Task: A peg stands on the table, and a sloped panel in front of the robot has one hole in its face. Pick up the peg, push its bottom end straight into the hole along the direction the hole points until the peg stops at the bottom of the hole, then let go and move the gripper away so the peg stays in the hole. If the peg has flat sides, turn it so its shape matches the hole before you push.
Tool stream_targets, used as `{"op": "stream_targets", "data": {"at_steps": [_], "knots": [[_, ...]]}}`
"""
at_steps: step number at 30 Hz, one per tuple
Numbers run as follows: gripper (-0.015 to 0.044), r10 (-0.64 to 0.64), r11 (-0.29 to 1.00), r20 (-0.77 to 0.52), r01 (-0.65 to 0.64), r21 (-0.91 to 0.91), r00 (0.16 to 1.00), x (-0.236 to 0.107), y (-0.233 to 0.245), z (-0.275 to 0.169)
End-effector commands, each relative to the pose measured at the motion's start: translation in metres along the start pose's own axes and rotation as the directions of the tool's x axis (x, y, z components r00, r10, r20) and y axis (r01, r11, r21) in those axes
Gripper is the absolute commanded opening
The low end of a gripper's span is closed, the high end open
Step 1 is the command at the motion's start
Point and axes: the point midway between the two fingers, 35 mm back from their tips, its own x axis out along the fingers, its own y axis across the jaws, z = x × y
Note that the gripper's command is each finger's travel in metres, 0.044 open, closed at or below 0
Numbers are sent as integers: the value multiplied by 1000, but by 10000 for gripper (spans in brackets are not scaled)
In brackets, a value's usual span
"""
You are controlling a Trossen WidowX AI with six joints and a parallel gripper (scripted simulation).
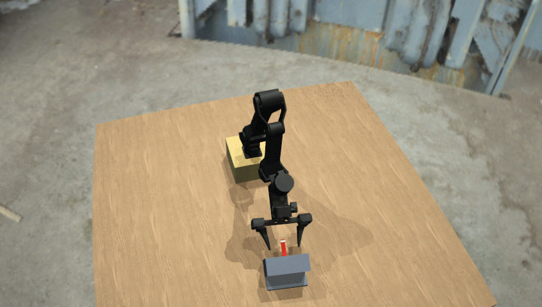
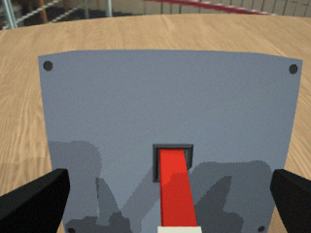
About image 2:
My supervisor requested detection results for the grey sloped panel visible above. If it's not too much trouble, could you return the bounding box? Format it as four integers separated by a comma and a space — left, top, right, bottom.
38, 50, 303, 233

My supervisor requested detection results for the red peg with white band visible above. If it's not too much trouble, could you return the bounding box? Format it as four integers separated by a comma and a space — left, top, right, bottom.
158, 149, 201, 233

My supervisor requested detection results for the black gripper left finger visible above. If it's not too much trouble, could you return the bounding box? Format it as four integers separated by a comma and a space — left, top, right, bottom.
0, 168, 70, 233

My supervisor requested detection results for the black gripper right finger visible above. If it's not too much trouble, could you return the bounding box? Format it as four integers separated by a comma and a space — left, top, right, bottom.
269, 168, 311, 233

